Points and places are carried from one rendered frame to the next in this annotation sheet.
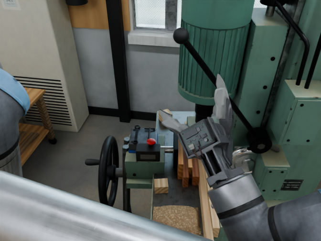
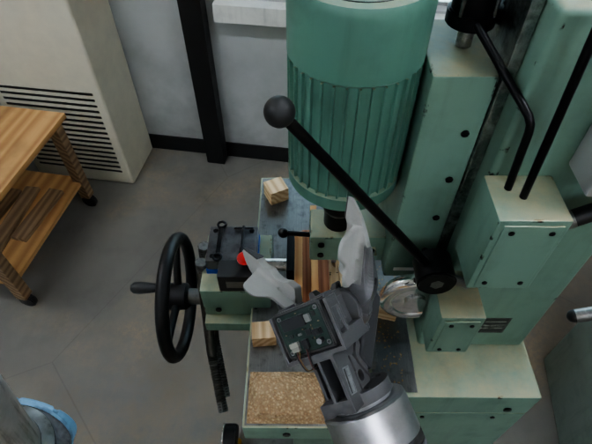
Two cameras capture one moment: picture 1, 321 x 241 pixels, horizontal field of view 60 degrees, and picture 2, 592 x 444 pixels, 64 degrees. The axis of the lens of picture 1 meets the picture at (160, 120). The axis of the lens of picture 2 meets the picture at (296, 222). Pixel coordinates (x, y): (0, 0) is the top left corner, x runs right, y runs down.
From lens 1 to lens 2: 0.19 m
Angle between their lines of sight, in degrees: 11
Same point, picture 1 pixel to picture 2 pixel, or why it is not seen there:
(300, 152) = not seen: hidden behind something
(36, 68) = (45, 72)
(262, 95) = (443, 192)
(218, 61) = (358, 141)
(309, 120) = (523, 255)
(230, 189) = (362, 431)
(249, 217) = not seen: outside the picture
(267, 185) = (446, 343)
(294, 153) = not seen: hidden behind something
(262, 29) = (447, 84)
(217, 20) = (353, 72)
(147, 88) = (254, 102)
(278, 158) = (467, 302)
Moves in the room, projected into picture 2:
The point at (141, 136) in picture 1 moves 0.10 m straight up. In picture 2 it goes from (228, 244) to (222, 210)
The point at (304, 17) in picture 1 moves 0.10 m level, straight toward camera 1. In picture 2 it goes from (529, 69) to (514, 121)
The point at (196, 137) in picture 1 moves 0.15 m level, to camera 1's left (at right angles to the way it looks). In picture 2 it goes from (302, 330) to (150, 333)
